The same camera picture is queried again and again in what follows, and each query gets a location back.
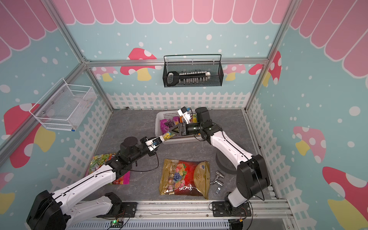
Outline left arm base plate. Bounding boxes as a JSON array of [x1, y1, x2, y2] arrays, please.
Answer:
[[97, 202, 138, 219]]

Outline white wire wall basket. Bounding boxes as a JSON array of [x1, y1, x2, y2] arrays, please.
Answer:
[[29, 78, 97, 132]]

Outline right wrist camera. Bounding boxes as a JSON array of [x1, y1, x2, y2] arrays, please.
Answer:
[[178, 106, 192, 124]]

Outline small circuit board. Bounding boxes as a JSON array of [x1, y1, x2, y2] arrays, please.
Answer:
[[109, 220, 124, 229]]

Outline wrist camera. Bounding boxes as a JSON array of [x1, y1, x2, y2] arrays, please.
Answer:
[[178, 106, 192, 124], [145, 136, 165, 151]]

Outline black socket tool set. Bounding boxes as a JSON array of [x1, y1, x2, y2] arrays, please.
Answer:
[[166, 71, 211, 87]]

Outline silver metal clamp parts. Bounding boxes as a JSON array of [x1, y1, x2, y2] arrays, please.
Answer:
[[210, 171, 224, 194]]

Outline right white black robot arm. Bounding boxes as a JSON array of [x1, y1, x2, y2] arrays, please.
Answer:
[[171, 106, 271, 208]]

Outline black wire wall basket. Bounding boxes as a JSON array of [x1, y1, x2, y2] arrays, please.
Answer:
[[163, 54, 224, 88]]

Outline purple grape candy bag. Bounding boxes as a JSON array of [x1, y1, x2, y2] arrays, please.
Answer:
[[160, 117, 180, 134]]

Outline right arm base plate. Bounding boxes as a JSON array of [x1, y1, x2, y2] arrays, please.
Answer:
[[209, 201, 252, 218]]

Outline white plastic basket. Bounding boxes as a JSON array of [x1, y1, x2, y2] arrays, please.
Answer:
[[155, 110, 201, 144]]

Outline green candy bag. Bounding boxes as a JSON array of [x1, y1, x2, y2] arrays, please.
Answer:
[[163, 132, 175, 141]]

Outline pink fruit chewy candy bag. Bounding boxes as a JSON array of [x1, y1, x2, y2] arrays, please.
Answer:
[[85, 153, 130, 185]]

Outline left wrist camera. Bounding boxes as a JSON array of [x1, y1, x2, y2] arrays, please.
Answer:
[[145, 136, 165, 151]]

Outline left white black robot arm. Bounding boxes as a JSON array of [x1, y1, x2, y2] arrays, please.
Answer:
[[26, 136, 165, 230]]

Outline large gold red candy bag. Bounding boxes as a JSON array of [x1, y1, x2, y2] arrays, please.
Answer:
[[159, 159, 210, 199]]

